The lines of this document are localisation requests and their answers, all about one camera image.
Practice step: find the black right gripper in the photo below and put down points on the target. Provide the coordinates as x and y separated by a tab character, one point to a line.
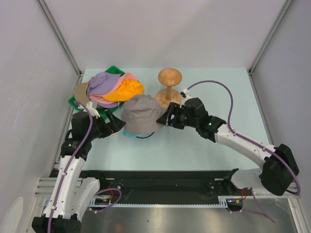
174	109

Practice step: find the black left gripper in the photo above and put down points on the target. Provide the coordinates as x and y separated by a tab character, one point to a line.
114	125

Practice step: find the light blue bucket hat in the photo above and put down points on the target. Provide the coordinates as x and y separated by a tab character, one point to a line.
127	134

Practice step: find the grey bucket hat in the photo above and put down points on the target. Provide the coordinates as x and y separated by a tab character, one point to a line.
141	113

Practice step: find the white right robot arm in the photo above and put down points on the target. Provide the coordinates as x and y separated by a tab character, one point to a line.
276	165

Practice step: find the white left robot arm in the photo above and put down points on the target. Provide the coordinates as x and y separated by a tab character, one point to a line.
67	204

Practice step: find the pink hat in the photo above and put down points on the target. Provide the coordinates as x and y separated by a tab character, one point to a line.
108	89

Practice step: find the orange hat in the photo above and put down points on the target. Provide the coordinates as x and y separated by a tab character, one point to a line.
126	90

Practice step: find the wooden hat stand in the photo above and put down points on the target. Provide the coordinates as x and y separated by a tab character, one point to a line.
169	77

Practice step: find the lavender purple hat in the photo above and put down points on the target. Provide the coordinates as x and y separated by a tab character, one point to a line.
102	84

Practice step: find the tan brimmed hat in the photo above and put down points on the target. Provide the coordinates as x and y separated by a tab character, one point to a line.
80	95

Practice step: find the black wire hat stand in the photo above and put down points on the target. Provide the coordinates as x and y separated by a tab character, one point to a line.
144	136

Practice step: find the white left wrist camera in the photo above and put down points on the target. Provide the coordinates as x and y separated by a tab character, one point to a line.
89	108

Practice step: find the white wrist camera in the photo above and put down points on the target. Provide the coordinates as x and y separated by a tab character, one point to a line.
185	94
89	108

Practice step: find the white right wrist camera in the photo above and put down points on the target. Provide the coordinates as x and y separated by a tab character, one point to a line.
185	94

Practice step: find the aluminium frame post left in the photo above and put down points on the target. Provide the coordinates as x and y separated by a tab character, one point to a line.
58	35

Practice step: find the aluminium frame post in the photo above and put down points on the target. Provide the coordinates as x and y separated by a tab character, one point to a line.
58	35
272	32

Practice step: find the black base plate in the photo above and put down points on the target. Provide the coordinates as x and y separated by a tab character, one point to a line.
165	187

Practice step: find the aluminium frame post right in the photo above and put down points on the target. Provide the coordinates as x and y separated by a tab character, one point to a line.
272	32

